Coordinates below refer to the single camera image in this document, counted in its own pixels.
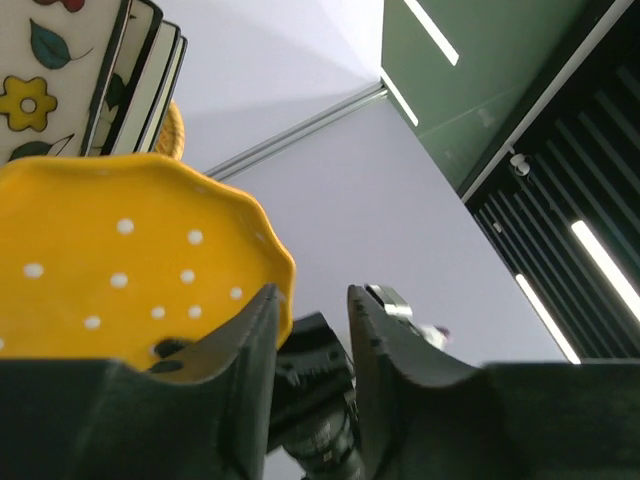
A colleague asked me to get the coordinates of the right aluminium frame post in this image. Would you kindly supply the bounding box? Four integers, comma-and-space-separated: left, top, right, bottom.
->
205, 82, 388, 181

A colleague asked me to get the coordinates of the white ceiling security camera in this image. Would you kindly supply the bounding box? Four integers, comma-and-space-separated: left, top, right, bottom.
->
509, 153, 531, 177

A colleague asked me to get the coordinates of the orange polka dot plate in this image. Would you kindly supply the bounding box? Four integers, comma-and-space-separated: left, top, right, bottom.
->
1, 154, 296, 369

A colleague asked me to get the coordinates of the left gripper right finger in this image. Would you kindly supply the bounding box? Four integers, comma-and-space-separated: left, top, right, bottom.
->
347, 285, 639, 479

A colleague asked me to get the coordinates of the cream square plate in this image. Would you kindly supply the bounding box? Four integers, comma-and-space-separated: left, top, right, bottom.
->
139, 36, 188, 152

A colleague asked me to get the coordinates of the woven yellow basket plate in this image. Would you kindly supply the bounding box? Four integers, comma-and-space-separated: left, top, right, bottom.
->
154, 100, 185, 161

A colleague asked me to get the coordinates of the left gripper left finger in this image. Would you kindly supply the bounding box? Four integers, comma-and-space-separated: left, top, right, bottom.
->
1, 284, 279, 479

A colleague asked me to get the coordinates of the floral square plate dark rim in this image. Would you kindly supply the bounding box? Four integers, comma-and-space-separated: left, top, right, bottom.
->
1, 1, 131, 163

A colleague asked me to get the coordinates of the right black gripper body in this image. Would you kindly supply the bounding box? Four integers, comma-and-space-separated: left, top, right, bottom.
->
267, 312, 365, 480

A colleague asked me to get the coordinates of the grey square plate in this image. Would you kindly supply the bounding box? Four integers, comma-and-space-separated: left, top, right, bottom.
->
111, 21, 182, 155

